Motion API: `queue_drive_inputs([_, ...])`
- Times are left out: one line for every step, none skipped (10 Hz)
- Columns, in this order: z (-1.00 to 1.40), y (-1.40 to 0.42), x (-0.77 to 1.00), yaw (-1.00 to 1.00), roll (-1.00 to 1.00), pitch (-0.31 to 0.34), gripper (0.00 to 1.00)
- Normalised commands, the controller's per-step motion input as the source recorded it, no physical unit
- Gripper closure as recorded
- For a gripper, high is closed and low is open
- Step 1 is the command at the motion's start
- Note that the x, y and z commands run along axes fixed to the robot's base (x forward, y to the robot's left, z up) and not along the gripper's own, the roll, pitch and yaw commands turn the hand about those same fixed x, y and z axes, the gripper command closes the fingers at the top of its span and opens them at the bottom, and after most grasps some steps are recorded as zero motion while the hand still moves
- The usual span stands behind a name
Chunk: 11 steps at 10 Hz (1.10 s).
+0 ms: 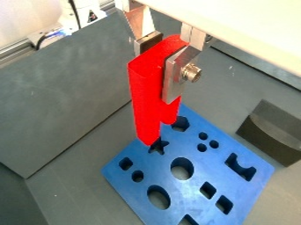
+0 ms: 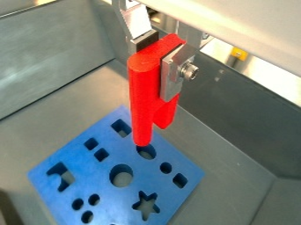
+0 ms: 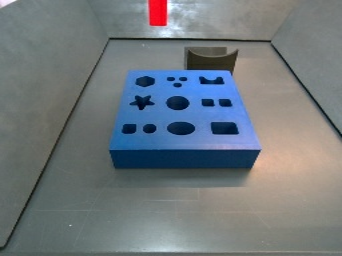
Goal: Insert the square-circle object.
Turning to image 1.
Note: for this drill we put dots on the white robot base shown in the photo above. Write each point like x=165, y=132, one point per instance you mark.
x=79, y=13

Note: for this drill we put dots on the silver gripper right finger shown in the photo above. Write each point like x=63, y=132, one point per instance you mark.
x=181, y=67

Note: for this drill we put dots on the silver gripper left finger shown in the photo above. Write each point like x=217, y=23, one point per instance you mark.
x=146, y=36

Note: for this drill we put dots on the red square-circle peg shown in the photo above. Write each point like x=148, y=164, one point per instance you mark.
x=146, y=70

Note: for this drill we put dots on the blue shape-sorting block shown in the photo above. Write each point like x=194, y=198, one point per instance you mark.
x=194, y=178

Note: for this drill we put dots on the black curved holder stand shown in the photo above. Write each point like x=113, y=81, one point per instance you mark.
x=273, y=130

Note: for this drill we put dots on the aluminium frame rail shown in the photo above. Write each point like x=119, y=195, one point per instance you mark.
x=15, y=51

